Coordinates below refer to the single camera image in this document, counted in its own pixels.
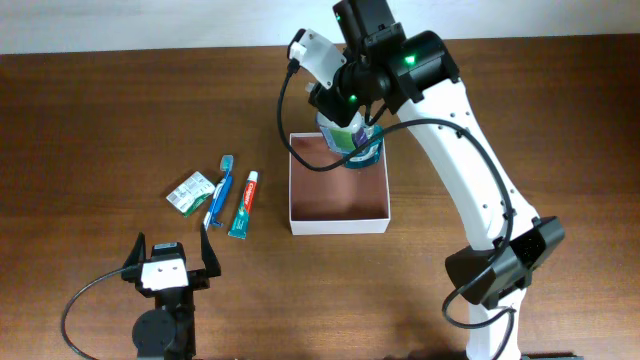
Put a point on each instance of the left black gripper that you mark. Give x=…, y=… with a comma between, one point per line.
x=200, y=278

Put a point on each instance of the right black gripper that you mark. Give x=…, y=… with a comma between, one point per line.
x=329, y=98

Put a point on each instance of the clear hand soap pump bottle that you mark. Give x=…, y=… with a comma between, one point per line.
x=344, y=140

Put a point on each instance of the green white floss packet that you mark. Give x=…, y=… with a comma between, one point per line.
x=191, y=193

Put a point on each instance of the Colgate toothpaste tube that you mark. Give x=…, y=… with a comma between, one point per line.
x=239, y=227

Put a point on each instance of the teal mouthwash bottle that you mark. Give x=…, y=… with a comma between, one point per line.
x=371, y=154

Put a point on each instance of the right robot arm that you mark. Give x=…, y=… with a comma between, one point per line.
x=417, y=80

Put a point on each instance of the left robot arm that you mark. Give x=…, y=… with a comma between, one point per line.
x=168, y=330

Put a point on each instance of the blue white toothbrush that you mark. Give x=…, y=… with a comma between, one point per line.
x=220, y=194

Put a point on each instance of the white cardboard box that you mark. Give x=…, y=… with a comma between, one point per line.
x=341, y=201

